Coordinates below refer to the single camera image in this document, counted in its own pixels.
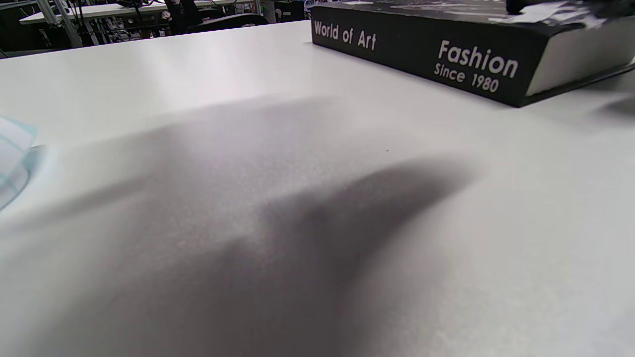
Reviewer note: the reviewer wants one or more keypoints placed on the person's right hand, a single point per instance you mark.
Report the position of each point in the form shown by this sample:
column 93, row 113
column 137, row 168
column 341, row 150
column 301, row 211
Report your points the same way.
column 570, row 9

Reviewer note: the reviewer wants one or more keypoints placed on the black hardcover book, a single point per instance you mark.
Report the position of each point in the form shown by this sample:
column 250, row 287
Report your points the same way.
column 421, row 49

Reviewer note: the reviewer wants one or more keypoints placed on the black office chair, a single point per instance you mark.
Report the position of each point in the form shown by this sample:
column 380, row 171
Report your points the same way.
column 223, row 21

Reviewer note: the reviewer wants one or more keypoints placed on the white background table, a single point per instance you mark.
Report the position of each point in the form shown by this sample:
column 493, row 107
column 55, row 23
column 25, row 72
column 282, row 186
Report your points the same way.
column 99, row 11

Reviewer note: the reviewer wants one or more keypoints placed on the grey metal table frame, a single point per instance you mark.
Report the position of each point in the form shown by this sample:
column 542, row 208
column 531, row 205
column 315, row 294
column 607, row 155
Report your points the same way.
column 60, row 22

